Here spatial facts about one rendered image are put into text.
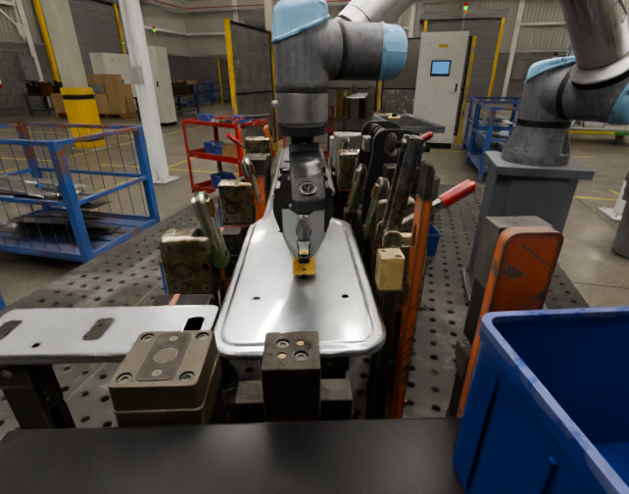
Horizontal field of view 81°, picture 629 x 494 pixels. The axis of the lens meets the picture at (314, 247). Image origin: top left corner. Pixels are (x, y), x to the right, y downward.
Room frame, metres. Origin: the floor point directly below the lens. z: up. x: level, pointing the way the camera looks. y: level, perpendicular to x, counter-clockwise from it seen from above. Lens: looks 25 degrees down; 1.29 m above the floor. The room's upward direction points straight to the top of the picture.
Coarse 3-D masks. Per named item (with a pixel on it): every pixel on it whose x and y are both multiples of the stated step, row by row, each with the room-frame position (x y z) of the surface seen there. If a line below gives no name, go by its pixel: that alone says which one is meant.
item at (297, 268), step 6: (300, 252) 0.58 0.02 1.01; (306, 252) 0.58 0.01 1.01; (294, 258) 0.55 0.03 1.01; (300, 258) 0.54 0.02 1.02; (306, 258) 0.54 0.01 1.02; (312, 258) 0.55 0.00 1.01; (294, 264) 0.53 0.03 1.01; (300, 264) 0.53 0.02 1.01; (306, 264) 0.53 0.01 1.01; (312, 264) 0.53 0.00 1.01; (294, 270) 0.51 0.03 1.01; (300, 270) 0.51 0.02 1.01; (312, 270) 0.51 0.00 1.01
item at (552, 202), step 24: (504, 168) 0.86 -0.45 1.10; (528, 168) 0.85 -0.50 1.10; (552, 168) 0.85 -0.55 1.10; (576, 168) 0.85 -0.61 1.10; (504, 192) 0.88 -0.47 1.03; (528, 192) 0.86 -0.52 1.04; (552, 192) 0.84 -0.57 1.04; (480, 216) 1.00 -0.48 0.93; (504, 216) 0.87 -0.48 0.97; (552, 216) 0.84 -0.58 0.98
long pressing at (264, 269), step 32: (256, 224) 0.74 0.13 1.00; (256, 256) 0.59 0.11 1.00; (288, 256) 0.59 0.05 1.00; (320, 256) 0.59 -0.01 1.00; (352, 256) 0.59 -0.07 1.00; (256, 288) 0.48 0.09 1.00; (288, 288) 0.48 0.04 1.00; (320, 288) 0.48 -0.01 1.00; (352, 288) 0.48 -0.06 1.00; (224, 320) 0.40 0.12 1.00; (256, 320) 0.40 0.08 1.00; (288, 320) 0.40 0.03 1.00; (320, 320) 0.40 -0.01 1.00; (352, 320) 0.40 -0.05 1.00; (224, 352) 0.34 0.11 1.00; (256, 352) 0.34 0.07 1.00; (320, 352) 0.34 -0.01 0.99; (352, 352) 0.34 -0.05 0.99
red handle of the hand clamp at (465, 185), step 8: (464, 184) 0.55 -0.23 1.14; (472, 184) 0.54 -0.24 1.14; (448, 192) 0.55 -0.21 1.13; (456, 192) 0.54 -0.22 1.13; (464, 192) 0.54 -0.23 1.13; (440, 200) 0.55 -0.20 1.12; (448, 200) 0.54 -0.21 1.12; (456, 200) 0.54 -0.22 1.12; (432, 208) 0.54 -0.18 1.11; (440, 208) 0.54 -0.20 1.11; (408, 216) 0.56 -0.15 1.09; (408, 224) 0.54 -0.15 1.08; (384, 232) 0.54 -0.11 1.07; (400, 232) 0.54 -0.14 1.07
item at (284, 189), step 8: (280, 128) 0.55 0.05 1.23; (288, 128) 0.54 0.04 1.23; (296, 128) 0.53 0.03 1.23; (304, 128) 0.53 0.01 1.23; (312, 128) 0.54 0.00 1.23; (320, 128) 0.55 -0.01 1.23; (296, 136) 0.53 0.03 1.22; (304, 136) 0.53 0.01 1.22; (312, 136) 0.56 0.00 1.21; (288, 160) 0.62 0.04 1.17; (280, 168) 0.56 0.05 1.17; (288, 168) 0.56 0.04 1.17; (280, 176) 0.54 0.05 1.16; (288, 176) 0.54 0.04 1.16; (280, 184) 0.54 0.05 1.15; (288, 184) 0.54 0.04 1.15; (280, 192) 0.54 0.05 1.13; (288, 192) 0.54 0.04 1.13; (288, 200) 0.54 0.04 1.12
